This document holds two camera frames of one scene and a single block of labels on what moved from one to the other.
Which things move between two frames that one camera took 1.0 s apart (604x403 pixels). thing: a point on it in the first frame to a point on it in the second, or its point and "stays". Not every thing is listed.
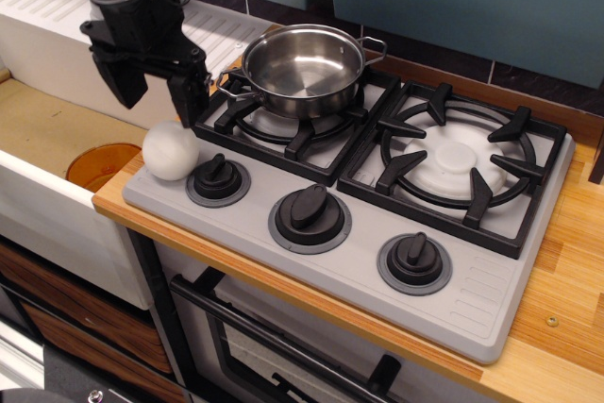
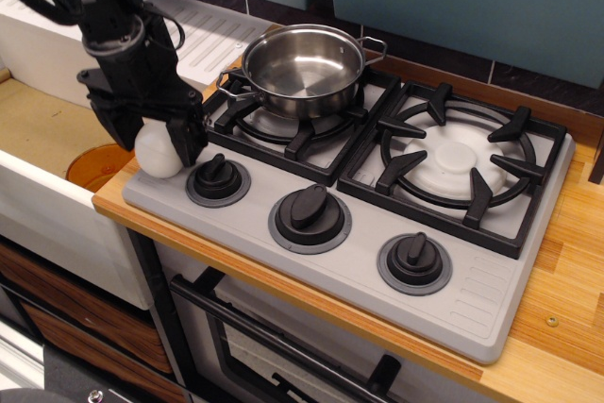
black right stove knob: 414,264 stays
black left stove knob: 218,183 stays
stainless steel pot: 302,71 stays
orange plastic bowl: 96,163 stays
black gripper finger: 192,96 to 190,135
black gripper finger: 128,84 to 125,127
